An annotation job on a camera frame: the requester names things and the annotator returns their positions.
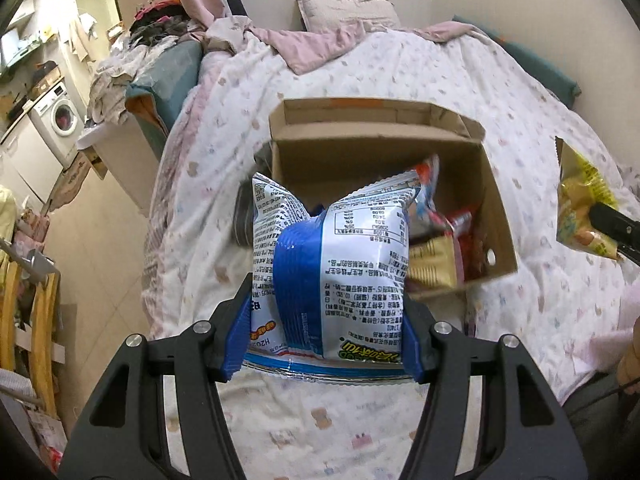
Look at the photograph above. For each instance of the red snack bag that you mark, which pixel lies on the red snack bag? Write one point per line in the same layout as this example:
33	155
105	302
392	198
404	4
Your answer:
471	241

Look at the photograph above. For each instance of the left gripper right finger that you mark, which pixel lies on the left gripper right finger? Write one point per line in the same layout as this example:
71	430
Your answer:
524	432

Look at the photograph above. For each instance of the teal bolster right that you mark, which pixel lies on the teal bolster right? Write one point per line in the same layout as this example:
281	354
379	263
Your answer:
564	88

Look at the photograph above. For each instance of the tan brown snack packet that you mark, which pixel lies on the tan brown snack packet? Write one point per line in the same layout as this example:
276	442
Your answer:
436	264

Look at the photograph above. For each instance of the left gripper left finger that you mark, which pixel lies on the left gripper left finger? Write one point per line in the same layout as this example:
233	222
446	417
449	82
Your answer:
121	432

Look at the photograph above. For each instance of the teal cushion left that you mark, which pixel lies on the teal cushion left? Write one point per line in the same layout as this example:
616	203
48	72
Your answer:
156	96

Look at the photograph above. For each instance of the shrimp flakes snack bag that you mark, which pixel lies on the shrimp flakes snack bag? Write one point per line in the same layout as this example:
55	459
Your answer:
424	219

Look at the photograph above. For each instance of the yellow snack bag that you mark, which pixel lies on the yellow snack bag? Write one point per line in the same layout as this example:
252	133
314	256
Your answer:
581	186

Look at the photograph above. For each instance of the blue white snack bag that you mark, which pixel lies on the blue white snack bag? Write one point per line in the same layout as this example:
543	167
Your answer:
328	290

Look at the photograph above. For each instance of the white patterned bed quilt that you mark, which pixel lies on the white patterned bed quilt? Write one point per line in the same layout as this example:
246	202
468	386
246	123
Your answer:
556	301

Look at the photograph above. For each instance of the person right hand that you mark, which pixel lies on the person right hand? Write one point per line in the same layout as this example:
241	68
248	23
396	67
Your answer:
628	369

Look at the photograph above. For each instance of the brown cardboard box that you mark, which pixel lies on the brown cardboard box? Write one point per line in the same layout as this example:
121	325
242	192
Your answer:
323	149

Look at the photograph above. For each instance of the pink blanket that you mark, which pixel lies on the pink blanket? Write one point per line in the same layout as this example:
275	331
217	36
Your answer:
320	40

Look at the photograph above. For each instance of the grey striped cloth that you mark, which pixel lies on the grey striped cloth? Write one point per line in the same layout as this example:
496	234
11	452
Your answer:
243	214

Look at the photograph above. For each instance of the beige pillow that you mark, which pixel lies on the beige pillow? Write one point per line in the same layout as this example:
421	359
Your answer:
322	15

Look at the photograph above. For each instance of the white washing machine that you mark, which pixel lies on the white washing machine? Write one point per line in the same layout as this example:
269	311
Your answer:
58	122

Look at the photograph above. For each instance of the wooden drying rack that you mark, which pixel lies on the wooden drying rack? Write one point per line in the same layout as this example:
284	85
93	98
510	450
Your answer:
28	304

